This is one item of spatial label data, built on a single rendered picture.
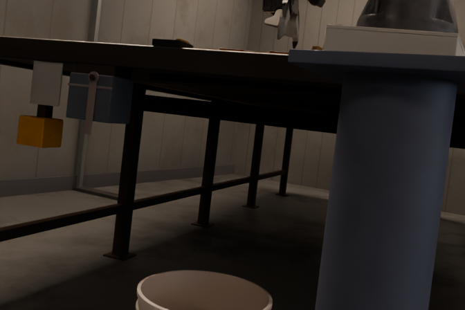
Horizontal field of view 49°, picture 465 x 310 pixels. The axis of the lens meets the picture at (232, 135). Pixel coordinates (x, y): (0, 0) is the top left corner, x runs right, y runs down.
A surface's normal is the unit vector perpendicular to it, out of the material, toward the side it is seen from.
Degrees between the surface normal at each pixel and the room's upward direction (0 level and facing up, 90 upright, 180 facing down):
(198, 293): 87
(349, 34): 90
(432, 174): 90
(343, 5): 90
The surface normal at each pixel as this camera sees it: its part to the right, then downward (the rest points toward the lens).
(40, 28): 0.88, 0.12
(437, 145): 0.51, 0.09
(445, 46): -0.47, -0.02
